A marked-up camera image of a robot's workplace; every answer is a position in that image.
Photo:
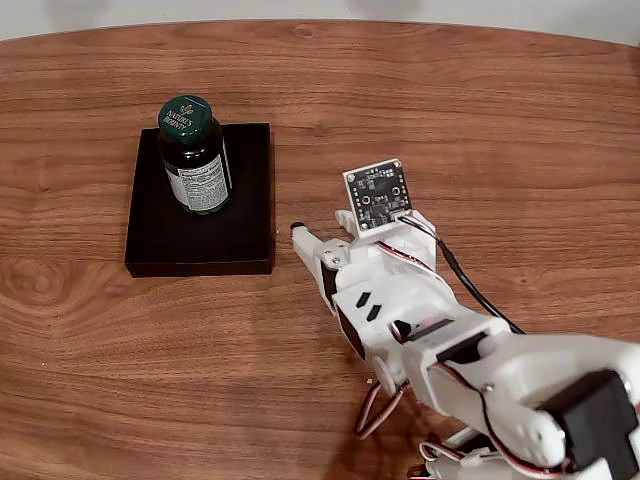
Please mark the green pill bottle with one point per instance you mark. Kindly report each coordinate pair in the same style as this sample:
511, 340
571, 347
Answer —
197, 165

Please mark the black shallow cardboard box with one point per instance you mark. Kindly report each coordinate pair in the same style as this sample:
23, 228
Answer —
225, 235

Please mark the camera circuit board with mount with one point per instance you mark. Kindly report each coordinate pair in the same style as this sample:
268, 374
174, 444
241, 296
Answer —
380, 195

